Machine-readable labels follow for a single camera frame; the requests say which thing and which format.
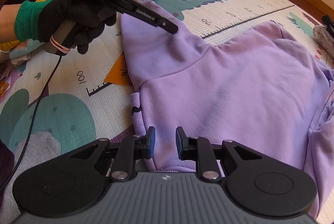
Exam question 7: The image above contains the purple sweatshirt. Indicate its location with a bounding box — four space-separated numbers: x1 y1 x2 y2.
120 0 333 218

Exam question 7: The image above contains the black gloved left hand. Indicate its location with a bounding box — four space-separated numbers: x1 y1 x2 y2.
14 0 117 54

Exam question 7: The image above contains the orange paper card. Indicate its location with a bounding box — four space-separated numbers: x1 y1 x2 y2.
104 53 133 86

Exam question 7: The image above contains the cartoon foam play mat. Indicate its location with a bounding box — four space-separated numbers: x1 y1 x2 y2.
0 0 334 224

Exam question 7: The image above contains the yellow folded garment pile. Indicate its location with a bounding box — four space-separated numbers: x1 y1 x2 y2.
1 0 52 66

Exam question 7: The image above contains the white floral folded garment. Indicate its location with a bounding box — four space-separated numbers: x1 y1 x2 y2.
312 25 334 58

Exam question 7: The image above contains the black folded garment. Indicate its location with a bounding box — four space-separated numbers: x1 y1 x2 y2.
321 14 334 38

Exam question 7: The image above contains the black cable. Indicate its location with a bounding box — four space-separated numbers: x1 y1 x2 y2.
0 54 63 192

